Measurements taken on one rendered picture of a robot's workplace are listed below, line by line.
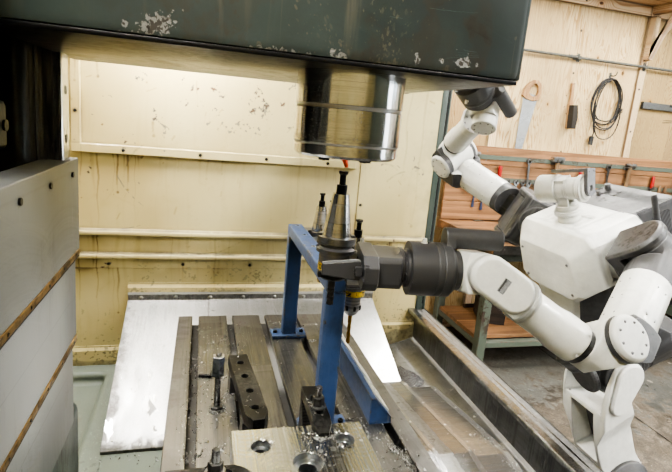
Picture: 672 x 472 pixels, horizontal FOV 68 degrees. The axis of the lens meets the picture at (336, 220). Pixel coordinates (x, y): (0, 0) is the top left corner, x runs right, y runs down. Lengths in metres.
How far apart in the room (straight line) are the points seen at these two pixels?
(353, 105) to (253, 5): 0.18
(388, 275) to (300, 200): 1.07
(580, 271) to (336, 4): 0.83
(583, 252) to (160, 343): 1.26
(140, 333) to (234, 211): 0.50
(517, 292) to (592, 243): 0.42
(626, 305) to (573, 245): 0.25
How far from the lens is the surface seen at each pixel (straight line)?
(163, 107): 1.74
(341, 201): 0.76
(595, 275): 1.23
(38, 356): 0.86
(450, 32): 0.69
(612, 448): 1.63
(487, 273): 0.80
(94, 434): 1.63
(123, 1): 0.63
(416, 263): 0.78
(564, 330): 0.89
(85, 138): 1.78
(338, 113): 0.69
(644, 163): 4.67
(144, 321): 1.80
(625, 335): 0.94
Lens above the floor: 1.52
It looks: 11 degrees down
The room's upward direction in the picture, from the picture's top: 5 degrees clockwise
